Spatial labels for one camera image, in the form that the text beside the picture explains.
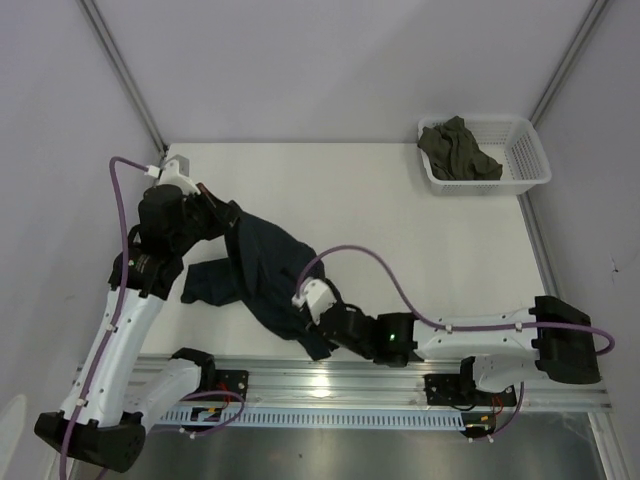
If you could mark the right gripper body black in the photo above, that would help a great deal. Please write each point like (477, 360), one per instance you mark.
(367, 351)

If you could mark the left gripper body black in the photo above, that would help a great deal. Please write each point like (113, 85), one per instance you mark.
(202, 223)

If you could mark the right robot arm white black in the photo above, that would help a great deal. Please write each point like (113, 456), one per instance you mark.
(550, 340)

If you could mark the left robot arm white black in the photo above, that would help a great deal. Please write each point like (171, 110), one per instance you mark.
(102, 422)

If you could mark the olive green shorts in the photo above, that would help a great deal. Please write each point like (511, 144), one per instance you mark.
(454, 154)

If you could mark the white plastic basket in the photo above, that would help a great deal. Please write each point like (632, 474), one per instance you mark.
(511, 140)

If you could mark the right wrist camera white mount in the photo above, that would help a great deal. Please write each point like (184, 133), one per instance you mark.
(316, 296)

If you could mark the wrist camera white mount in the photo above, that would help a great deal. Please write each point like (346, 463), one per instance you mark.
(175, 171)
(316, 296)

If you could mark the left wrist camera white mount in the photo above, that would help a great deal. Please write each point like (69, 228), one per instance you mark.
(175, 171)

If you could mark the aluminium mounting rail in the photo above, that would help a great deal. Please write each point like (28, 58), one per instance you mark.
(358, 384)

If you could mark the white slotted cable duct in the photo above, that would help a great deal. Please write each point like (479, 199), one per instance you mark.
(190, 416)

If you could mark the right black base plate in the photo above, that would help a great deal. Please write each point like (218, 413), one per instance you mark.
(447, 390)

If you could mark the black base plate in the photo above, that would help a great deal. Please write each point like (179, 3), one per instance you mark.
(232, 382)
(447, 390)

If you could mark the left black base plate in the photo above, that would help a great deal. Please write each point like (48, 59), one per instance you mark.
(232, 382)

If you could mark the left aluminium frame post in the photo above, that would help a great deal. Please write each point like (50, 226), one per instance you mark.
(108, 45)

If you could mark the aluminium frame post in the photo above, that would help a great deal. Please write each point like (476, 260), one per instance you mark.
(108, 45)
(579, 41)

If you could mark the right aluminium frame post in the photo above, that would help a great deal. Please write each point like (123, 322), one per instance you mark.
(579, 41)

